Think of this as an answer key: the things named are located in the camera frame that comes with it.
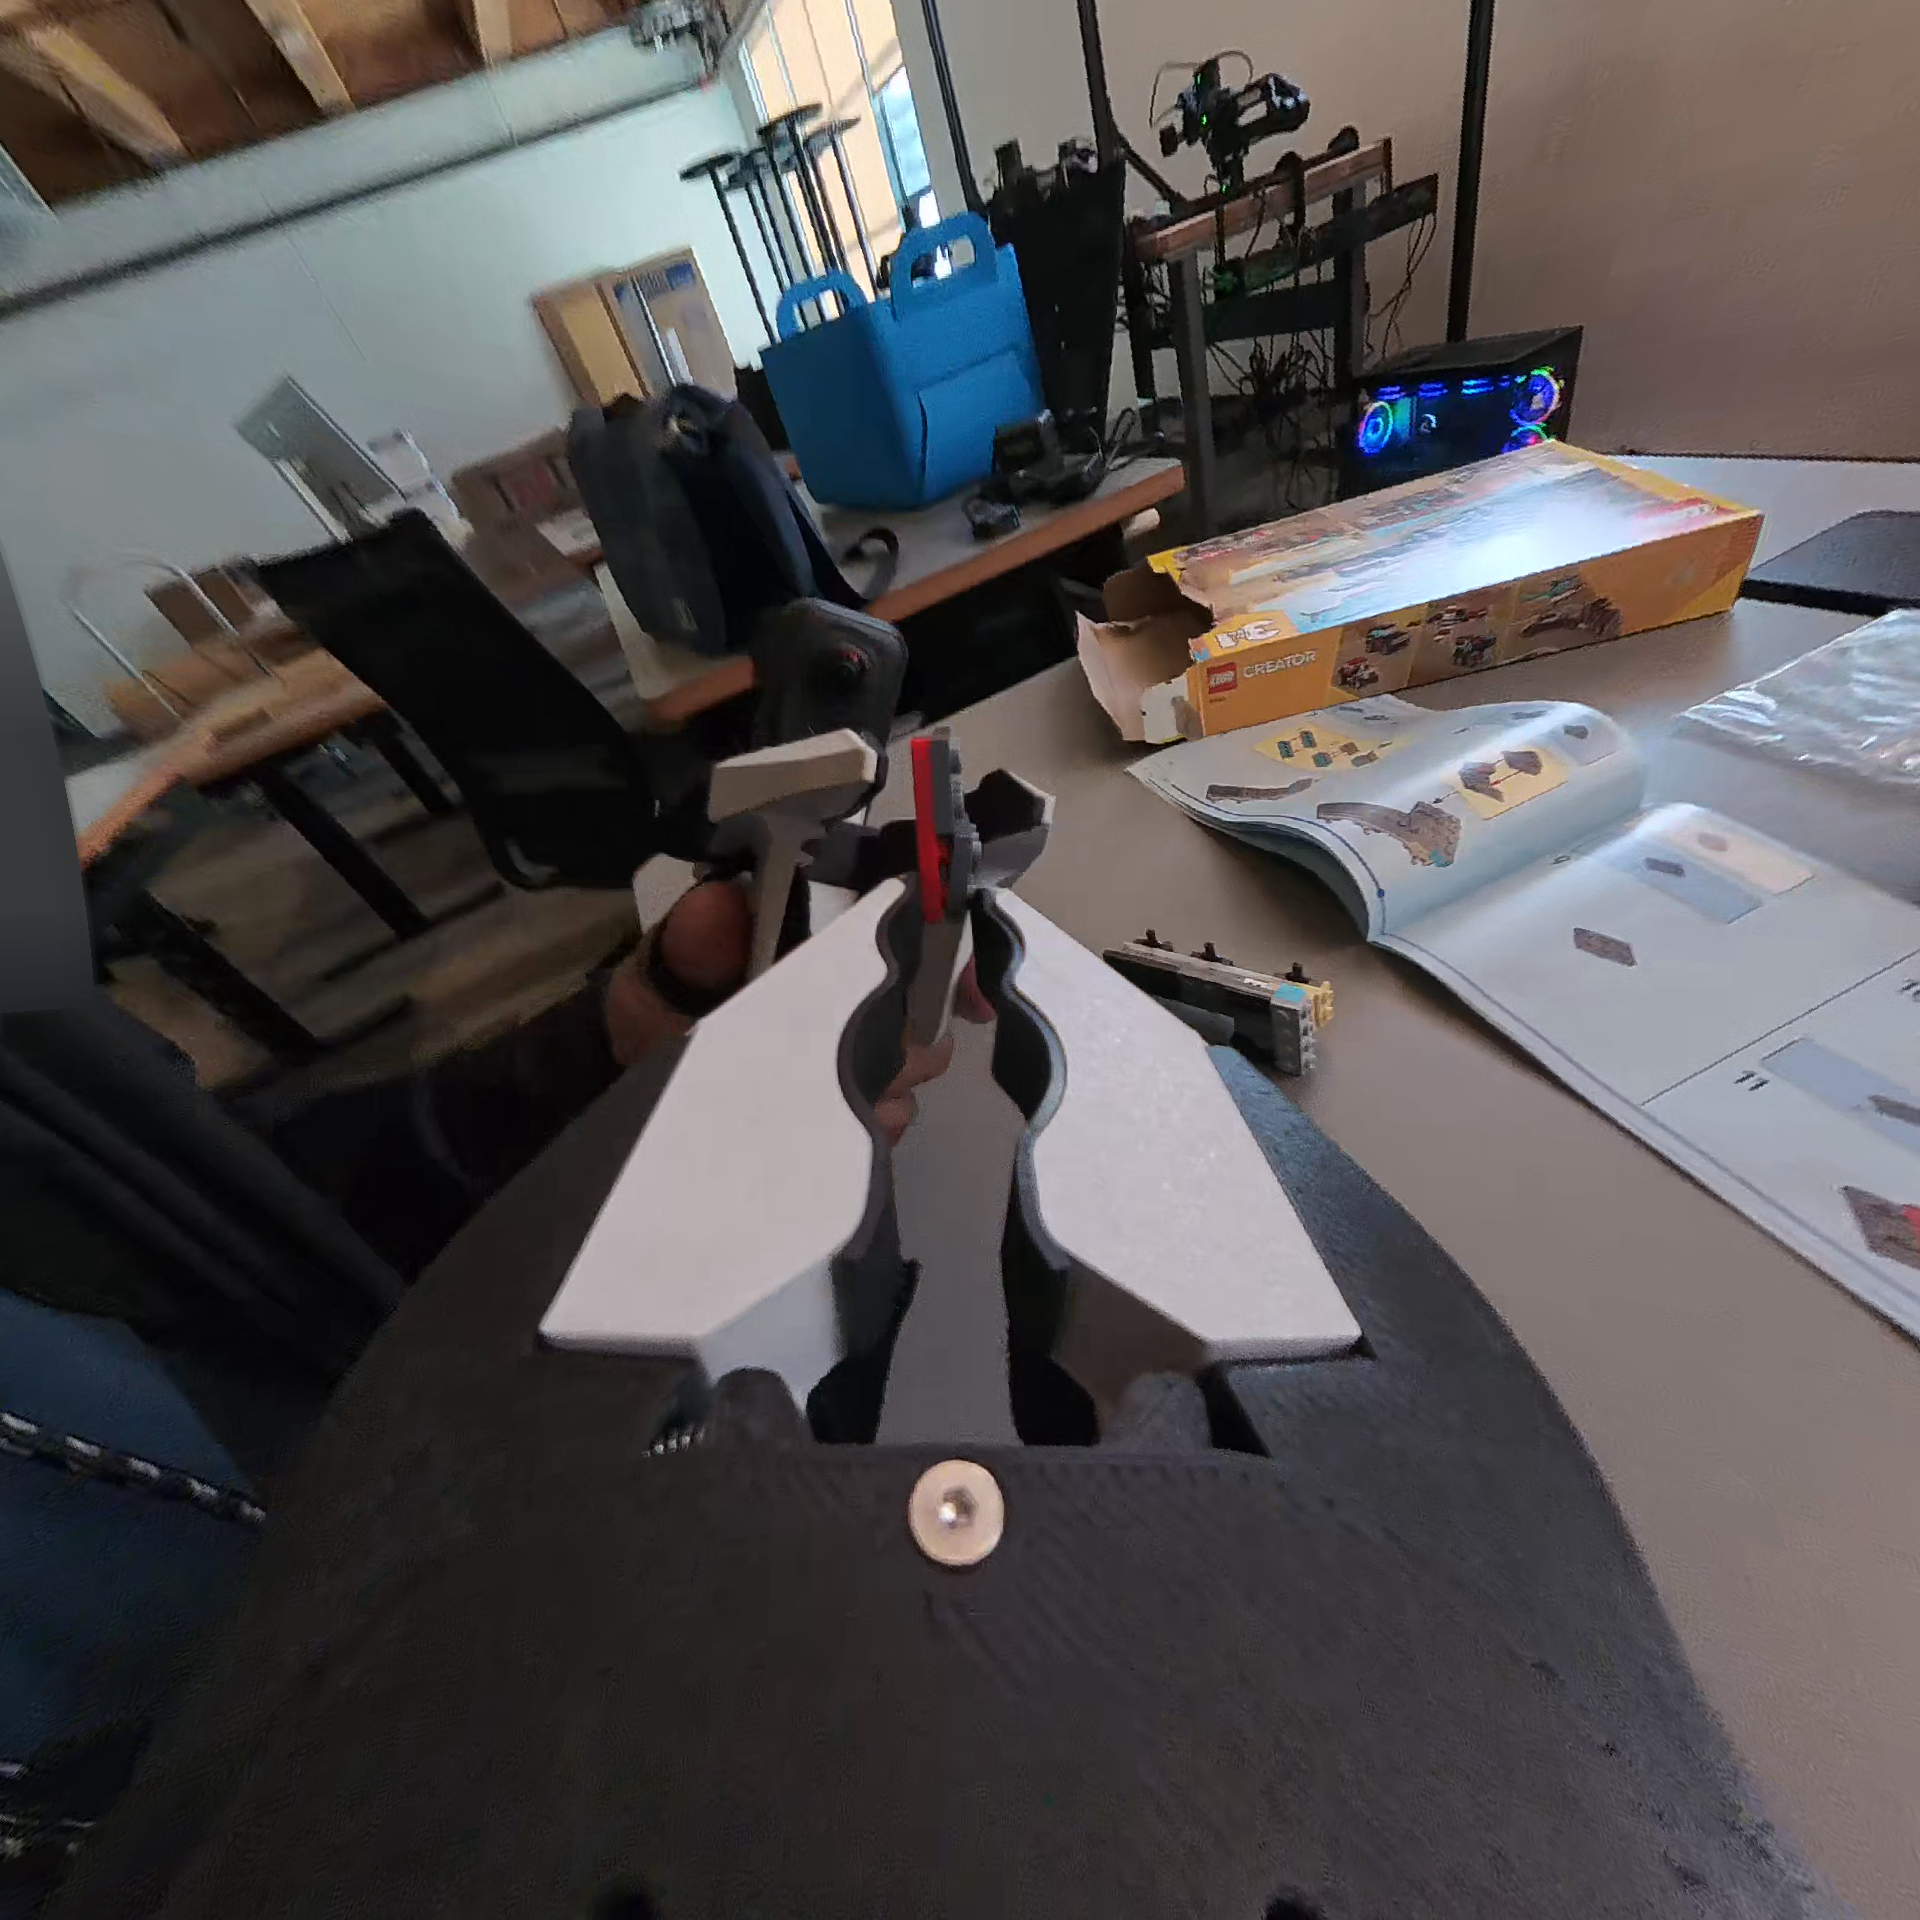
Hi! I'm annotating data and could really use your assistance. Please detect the black monitor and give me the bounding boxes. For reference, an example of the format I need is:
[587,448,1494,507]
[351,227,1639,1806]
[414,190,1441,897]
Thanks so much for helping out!
[987,137,1129,438]

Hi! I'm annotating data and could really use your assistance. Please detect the clear plastic bag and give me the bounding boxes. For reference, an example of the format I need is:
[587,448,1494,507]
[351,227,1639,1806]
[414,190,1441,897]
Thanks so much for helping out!
[1669,603,1920,793]

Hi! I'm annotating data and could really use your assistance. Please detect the black camera rig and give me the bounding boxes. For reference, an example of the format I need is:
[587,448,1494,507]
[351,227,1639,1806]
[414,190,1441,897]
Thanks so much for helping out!
[1151,49,1314,195]

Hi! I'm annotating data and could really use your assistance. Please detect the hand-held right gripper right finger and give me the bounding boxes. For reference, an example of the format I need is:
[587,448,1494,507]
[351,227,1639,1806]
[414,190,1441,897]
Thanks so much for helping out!
[971,885,1367,1432]

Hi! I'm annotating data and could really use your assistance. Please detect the black office chair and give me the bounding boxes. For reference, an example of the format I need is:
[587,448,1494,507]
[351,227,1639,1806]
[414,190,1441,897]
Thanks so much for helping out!
[244,507,714,889]

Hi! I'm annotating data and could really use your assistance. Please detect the black device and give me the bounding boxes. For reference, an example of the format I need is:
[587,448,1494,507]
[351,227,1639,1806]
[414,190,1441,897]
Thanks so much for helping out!
[965,417,1116,539]

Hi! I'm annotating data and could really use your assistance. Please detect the toy instruction booklet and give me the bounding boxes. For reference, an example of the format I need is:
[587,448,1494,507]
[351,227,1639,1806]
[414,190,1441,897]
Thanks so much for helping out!
[1124,697,1920,1339]

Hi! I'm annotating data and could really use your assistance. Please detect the black toy vehicle chassis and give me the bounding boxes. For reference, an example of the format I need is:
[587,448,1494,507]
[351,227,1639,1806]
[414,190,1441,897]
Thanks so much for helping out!
[1102,928,1338,1078]

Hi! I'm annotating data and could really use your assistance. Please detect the grey toy brick plate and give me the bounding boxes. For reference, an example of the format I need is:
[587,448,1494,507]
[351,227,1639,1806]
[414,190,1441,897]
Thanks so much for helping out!
[927,731,973,903]

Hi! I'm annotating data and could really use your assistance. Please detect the equipment rack with wooden top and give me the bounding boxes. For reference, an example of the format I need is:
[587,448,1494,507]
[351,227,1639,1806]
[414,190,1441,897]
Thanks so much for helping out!
[1122,137,1443,506]

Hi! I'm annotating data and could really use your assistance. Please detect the dark backpack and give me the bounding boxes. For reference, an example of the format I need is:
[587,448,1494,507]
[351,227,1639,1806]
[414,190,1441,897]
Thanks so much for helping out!
[564,382,906,666]

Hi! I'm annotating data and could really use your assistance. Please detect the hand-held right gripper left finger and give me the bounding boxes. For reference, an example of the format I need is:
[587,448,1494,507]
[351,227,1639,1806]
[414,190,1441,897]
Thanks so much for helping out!
[537,878,923,1402]

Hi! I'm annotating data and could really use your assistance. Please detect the group of black bar stools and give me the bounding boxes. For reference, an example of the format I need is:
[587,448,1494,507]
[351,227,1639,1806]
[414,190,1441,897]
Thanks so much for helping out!
[678,103,886,310]

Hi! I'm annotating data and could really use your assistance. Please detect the red toy brick plate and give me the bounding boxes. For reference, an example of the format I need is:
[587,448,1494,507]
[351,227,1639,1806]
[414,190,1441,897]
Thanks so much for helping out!
[909,731,951,921]

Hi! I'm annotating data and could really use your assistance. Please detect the wooden side table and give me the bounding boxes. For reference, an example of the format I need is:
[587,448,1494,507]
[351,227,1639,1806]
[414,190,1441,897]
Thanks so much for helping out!
[637,455,1190,729]

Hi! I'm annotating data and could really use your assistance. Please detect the yellow toy set box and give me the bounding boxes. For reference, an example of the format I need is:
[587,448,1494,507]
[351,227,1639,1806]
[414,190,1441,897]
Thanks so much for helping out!
[1075,440,1766,749]

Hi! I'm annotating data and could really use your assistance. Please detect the person's left hand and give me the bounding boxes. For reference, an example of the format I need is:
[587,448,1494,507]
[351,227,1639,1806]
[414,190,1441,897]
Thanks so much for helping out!
[609,878,771,1064]

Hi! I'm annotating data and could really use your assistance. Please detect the computer tower with glowing fans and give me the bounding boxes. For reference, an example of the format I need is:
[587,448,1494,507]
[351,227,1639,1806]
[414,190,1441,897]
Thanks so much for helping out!
[1347,326,1587,472]

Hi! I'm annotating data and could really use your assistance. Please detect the blue felt tote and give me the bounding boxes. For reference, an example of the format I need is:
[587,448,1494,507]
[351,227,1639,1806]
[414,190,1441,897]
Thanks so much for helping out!
[757,210,1046,514]

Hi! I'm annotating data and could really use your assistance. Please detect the cardboard boxes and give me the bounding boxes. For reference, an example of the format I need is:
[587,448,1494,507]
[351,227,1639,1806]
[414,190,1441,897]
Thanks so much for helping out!
[529,248,741,409]

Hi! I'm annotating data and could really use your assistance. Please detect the speckled hoodie drawstring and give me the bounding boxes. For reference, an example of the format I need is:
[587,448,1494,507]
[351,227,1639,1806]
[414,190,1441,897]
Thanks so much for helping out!
[0,1408,269,1529]

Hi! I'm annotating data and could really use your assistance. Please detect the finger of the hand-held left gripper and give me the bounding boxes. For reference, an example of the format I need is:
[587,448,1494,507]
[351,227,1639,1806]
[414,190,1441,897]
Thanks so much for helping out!
[703,731,906,971]
[957,768,1057,894]

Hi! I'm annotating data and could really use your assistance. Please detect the person's left forearm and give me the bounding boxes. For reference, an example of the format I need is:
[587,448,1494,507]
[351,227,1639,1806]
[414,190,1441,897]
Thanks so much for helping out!
[262,976,647,1291]

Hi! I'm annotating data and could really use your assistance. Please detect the grey desk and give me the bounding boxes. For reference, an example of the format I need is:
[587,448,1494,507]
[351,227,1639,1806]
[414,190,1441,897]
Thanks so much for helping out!
[862,451,1920,1920]

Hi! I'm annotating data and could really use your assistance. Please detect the dark grey flat panel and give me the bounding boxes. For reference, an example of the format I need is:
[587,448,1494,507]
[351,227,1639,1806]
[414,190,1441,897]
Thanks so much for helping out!
[1743,511,1920,614]

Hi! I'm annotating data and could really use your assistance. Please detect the black light stand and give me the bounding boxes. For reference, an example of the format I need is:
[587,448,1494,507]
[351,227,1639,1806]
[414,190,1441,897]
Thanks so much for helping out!
[1447,0,1503,349]

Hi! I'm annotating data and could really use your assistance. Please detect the person's torso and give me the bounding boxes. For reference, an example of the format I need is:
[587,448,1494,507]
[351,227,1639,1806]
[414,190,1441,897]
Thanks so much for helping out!
[0,1006,406,1920]

